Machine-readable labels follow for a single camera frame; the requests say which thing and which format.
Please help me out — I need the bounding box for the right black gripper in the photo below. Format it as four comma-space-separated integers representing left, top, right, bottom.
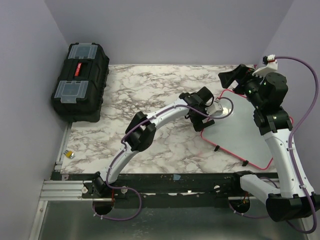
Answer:
219, 63, 268, 109

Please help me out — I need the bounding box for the pink-framed whiteboard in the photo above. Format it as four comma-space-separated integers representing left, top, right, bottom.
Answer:
200, 89, 273, 170

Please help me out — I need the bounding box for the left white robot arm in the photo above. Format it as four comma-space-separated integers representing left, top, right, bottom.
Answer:
92, 86, 215, 198

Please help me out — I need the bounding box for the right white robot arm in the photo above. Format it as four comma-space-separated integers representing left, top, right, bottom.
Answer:
218, 64, 320, 222

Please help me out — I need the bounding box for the blue tape piece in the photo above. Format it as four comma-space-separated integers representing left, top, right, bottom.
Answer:
172, 174, 182, 181

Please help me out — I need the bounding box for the black plastic toolbox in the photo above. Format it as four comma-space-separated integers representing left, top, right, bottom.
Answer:
51, 42, 110, 123

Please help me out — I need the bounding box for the small yellow metal clip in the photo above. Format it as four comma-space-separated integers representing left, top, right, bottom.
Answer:
63, 149, 75, 159

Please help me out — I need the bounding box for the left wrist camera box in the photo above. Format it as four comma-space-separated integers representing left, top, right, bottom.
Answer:
207, 101, 223, 116

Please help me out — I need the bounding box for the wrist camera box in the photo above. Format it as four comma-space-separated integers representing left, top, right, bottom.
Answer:
252, 54, 278, 77
207, 101, 223, 116

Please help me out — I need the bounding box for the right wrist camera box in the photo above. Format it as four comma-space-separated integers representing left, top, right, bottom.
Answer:
252, 54, 278, 77

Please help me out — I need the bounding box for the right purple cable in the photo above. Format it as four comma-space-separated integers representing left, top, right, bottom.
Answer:
228, 55, 320, 233

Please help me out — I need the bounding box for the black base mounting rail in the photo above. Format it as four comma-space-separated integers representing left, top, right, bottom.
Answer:
50, 172, 254, 209

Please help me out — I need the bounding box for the aluminium extrusion frame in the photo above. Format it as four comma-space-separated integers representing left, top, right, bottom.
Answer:
28, 122, 95, 240

